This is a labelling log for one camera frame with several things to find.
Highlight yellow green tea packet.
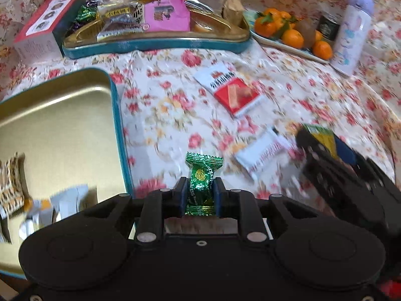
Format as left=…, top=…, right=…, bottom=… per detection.
left=303, top=124, right=338, bottom=159

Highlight green candy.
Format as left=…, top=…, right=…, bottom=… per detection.
left=185, top=152, right=224, bottom=216

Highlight white hawthorn strip packet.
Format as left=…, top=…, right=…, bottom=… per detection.
left=234, top=127, right=291, bottom=181

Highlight blue white snack packet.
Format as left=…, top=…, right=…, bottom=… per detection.
left=50, top=184, right=89, bottom=221

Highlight red white hawthorn packet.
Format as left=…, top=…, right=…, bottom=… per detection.
left=194, top=62, right=265, bottom=118

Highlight silver yellow snack packet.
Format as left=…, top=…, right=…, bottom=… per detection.
left=24, top=198, right=54, bottom=227

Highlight brown heart pattern packet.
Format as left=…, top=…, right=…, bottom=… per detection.
left=1, top=153, right=25, bottom=219

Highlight floral sofa cover cloth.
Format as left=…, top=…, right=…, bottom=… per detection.
left=1, top=0, right=400, bottom=211

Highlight mandarin orange front right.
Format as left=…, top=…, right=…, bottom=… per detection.
left=312, top=40, right=333, bottom=60

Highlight empty gold square tin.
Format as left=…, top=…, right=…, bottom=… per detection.
left=0, top=67, right=135, bottom=279

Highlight mandarin orange front left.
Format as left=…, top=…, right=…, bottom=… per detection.
left=281, top=29, right=305, bottom=49

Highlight purple rabbit thermos bottle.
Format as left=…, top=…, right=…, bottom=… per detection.
left=330, top=0, right=374, bottom=76

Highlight black starbucks can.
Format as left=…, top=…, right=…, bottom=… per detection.
left=317, top=12, right=340, bottom=42

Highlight brown kiwi fruit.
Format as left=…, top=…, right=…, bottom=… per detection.
left=294, top=18, right=316, bottom=49

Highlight pale green fruit plate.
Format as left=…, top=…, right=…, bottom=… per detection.
left=243, top=10, right=329, bottom=64

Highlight blue tin snack tray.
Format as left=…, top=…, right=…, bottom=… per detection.
left=62, top=0, right=250, bottom=59

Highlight tan paper bag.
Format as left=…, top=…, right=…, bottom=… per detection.
left=222, top=0, right=245, bottom=27

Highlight dark brown snack packet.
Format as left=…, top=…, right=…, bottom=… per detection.
left=96, top=2, right=150, bottom=42

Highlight pink snack packet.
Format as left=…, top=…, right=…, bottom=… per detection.
left=144, top=0, right=190, bottom=32

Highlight red white cardboard box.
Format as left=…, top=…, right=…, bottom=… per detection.
left=13, top=0, right=86, bottom=65

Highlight purple green foil candies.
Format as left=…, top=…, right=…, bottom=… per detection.
left=71, top=0, right=98, bottom=33

